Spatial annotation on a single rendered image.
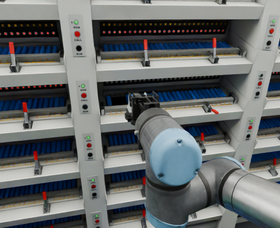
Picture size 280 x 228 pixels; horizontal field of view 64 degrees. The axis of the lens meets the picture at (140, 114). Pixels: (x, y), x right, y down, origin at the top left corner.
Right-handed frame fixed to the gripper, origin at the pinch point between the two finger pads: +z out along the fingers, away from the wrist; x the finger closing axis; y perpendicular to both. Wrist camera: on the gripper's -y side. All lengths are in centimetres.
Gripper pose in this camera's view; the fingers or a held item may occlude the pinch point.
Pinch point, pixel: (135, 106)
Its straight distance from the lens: 71.9
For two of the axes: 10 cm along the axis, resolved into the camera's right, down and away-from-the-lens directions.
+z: -2.2, -3.4, 9.1
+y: -0.1, -9.3, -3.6
